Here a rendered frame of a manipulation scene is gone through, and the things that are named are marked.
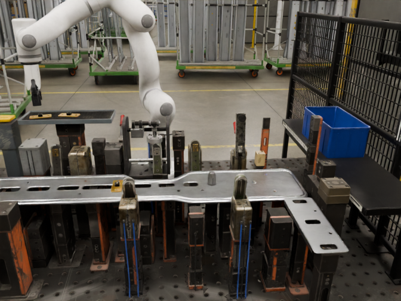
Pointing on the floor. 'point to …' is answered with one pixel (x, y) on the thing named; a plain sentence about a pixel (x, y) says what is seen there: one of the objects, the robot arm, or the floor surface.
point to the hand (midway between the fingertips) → (37, 100)
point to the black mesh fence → (377, 244)
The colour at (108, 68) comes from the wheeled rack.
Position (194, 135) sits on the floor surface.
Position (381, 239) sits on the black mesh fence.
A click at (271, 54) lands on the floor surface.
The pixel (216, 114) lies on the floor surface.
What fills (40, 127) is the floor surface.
